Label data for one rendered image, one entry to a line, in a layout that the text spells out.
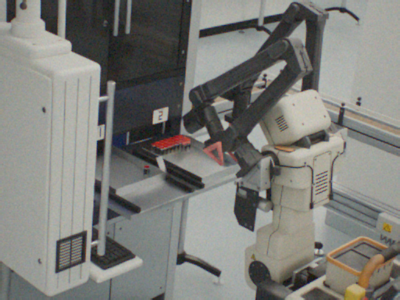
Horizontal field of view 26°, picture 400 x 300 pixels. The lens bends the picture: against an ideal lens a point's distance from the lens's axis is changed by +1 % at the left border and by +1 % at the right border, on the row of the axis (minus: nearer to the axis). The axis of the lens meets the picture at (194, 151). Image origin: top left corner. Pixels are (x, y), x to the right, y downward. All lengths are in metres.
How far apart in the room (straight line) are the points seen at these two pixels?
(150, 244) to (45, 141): 1.47
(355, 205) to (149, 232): 1.04
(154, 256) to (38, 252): 1.32
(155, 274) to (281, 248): 1.11
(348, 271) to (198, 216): 2.26
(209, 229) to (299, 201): 1.99
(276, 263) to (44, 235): 0.87
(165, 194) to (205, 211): 1.83
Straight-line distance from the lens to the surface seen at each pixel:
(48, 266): 2.79
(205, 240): 4.86
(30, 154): 2.68
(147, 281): 4.07
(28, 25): 2.68
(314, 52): 3.21
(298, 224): 3.11
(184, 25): 3.65
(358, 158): 4.97
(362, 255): 3.06
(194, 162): 3.62
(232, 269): 4.62
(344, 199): 4.35
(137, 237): 3.89
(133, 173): 3.48
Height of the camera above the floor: 2.37
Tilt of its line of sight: 24 degrees down
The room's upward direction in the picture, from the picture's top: 6 degrees clockwise
